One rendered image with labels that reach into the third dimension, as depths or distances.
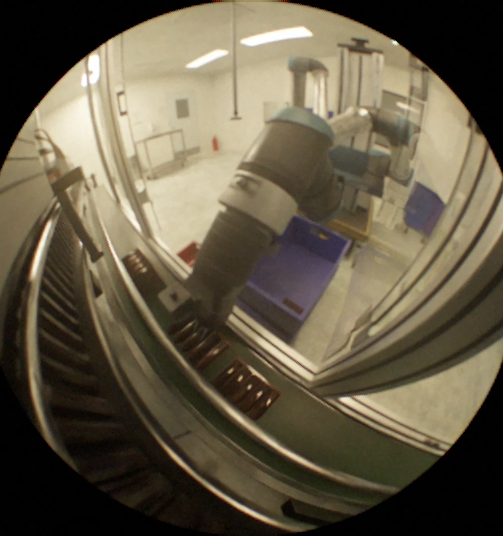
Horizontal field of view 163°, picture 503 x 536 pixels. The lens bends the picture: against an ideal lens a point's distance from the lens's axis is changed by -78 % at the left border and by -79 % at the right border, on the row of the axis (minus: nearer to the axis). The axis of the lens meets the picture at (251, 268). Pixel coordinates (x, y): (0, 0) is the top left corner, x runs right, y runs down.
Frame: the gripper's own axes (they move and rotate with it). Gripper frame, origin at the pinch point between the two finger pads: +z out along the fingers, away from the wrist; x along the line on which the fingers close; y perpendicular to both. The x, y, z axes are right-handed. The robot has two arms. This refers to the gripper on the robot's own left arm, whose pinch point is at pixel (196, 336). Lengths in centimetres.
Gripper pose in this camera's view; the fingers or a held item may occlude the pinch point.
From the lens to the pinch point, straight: 31.3
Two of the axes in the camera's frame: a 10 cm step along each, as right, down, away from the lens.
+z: -4.9, 8.5, 2.0
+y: -4.6, -0.6, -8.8
